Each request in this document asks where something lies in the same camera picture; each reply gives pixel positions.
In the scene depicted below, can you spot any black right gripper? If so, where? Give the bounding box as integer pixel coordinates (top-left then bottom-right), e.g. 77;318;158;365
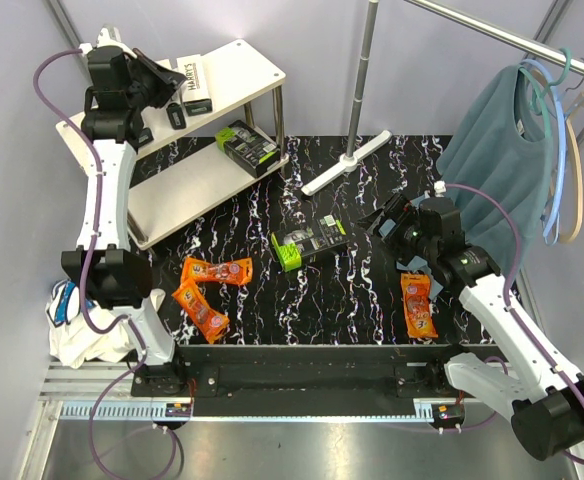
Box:
353;192;437;267

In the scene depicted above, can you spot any white Harry's box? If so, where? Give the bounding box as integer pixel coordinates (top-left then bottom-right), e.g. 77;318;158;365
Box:
176;54;213;116
166;102;187;130

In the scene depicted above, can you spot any green black razor box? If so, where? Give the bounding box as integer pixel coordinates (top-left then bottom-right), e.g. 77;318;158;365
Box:
270;215;350;272

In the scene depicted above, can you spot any green black razor box shelved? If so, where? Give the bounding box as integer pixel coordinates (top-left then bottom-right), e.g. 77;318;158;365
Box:
215;120;281;178

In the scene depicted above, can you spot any white H razor box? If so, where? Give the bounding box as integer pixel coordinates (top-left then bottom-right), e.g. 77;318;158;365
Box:
135;127;154;150

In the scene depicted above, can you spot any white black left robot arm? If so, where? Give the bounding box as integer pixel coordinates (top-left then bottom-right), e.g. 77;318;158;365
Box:
61;43;188;396

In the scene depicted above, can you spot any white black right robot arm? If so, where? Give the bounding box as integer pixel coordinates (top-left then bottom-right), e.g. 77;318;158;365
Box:
358;193;584;460

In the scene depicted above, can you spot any white two-tier shelf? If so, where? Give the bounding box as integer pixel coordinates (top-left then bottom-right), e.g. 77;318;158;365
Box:
55;38;290;250

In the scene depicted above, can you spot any clothes rack stand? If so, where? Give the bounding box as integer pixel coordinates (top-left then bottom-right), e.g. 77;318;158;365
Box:
300;0;584;197

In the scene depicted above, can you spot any orange razor pack right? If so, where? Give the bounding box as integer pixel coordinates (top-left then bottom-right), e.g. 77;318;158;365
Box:
400;273;438;339

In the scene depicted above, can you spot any orange razor pack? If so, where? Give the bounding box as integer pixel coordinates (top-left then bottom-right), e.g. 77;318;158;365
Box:
172;278;230;344
400;273;438;339
180;257;254;286

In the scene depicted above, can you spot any teal t-shirt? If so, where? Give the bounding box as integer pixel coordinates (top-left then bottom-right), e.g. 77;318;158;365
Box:
436;65;555;275

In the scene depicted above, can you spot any orange razor pack left upper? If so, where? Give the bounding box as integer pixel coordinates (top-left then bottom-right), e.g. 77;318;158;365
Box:
180;257;254;286

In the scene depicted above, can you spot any blue hanger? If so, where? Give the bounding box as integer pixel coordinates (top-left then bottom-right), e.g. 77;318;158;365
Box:
521;58;584;246

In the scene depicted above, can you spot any teal hanger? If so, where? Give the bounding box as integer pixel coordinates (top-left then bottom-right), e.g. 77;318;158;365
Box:
520;48;572;143

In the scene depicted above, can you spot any orange razor pack left lower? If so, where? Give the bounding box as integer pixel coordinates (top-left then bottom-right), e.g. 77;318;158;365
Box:
172;278;230;344

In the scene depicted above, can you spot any wooden hanger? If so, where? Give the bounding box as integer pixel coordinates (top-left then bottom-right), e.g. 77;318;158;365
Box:
526;53;584;245

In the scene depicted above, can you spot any white printed cloth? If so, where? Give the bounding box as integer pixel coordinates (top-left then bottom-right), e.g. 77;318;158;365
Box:
45;279;166;369

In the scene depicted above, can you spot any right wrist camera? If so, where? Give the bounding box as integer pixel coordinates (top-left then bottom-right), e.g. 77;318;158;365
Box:
432;180;447;198

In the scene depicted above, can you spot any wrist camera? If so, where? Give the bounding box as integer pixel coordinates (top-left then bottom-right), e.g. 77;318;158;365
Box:
432;180;447;198
79;25;137;58

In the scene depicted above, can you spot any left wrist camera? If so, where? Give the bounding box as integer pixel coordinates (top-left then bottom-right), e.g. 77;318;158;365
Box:
79;25;137;58

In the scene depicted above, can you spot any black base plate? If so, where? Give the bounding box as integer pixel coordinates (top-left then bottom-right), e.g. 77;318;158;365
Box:
131;345;466;422

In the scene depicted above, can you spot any aluminium frame rail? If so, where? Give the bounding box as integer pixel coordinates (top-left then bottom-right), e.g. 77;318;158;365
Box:
40;362;467;428

